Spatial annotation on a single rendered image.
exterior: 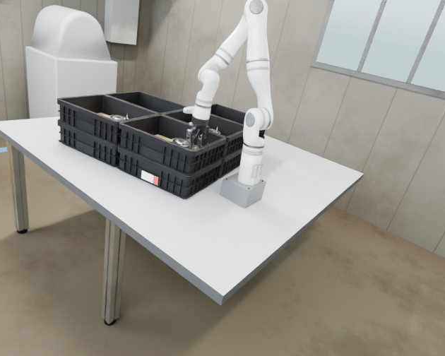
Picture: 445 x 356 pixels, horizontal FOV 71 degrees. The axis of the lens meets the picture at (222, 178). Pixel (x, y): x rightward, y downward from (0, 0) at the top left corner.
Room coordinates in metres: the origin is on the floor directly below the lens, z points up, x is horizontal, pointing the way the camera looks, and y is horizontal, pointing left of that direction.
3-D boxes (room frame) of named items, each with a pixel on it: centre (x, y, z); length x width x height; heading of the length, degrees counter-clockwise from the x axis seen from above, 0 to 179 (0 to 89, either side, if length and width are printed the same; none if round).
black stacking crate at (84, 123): (1.52, 0.63, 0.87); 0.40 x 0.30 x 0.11; 67
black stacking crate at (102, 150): (1.52, 0.63, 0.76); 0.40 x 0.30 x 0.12; 67
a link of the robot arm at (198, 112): (1.37, 0.17, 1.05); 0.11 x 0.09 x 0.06; 61
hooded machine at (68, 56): (3.13, 1.66, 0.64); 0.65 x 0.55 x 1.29; 148
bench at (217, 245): (1.78, 0.17, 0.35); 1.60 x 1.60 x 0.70; 58
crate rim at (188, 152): (1.36, 0.26, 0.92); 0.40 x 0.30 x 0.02; 67
